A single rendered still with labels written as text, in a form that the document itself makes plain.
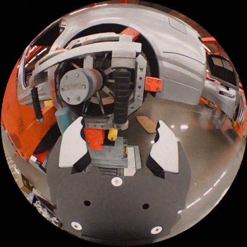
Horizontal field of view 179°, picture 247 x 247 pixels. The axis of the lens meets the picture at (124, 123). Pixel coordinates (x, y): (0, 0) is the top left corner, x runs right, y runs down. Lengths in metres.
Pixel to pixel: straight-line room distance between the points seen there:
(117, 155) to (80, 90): 0.66
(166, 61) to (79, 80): 0.52
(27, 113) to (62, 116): 0.36
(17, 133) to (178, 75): 1.10
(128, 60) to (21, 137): 0.66
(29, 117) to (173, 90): 1.02
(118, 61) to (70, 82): 0.19
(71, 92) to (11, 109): 0.45
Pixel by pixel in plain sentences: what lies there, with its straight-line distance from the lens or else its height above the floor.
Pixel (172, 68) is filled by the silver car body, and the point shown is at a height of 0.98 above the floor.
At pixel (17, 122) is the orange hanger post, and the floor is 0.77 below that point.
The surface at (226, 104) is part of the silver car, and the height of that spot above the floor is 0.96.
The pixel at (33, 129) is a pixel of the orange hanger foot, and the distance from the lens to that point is 0.70.
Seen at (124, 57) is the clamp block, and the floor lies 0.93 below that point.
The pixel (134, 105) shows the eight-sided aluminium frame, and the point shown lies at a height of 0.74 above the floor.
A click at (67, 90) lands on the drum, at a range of 0.33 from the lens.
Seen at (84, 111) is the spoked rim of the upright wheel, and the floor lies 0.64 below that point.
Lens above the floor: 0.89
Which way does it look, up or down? 32 degrees down
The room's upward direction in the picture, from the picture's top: 4 degrees clockwise
